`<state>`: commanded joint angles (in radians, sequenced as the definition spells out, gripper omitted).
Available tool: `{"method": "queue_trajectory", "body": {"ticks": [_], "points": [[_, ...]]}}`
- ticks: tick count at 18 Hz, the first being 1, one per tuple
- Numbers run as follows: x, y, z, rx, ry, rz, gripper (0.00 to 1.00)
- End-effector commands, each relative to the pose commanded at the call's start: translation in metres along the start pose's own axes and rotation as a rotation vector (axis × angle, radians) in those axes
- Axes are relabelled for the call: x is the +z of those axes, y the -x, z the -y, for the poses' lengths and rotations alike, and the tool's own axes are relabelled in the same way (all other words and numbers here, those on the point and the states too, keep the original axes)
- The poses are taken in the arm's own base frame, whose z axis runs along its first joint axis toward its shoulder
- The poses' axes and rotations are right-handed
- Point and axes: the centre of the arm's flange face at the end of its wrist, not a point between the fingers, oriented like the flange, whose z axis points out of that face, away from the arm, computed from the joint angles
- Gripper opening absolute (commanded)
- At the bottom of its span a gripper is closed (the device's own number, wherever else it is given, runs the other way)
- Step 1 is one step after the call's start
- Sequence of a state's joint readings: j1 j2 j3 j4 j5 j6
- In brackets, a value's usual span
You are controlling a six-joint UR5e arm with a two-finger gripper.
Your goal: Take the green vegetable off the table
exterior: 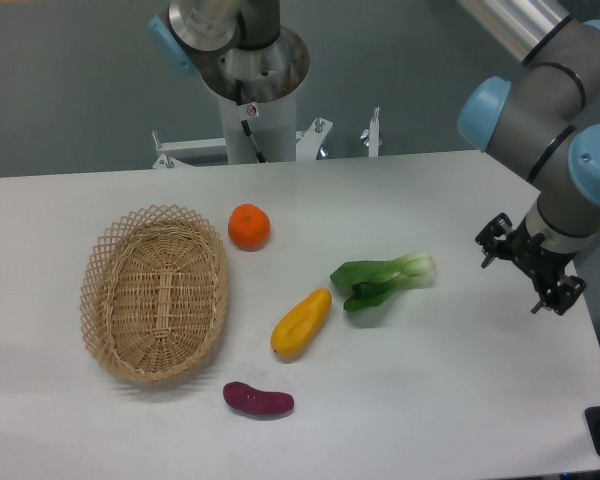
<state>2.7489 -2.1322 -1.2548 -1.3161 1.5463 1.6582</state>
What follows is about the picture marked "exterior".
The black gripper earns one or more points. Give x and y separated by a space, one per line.
557 291

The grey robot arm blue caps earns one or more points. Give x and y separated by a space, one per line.
528 127

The green bok choy vegetable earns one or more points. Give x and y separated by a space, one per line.
372 282

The yellow mango fruit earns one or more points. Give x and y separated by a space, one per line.
299 327

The orange tangerine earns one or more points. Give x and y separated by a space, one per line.
249 227

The purple sweet potato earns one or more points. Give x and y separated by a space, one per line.
251 401

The woven wicker basket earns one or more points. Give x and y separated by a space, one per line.
155 294

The white metal mounting frame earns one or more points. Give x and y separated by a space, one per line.
309 146

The robot base white pedestal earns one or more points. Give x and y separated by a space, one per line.
252 64

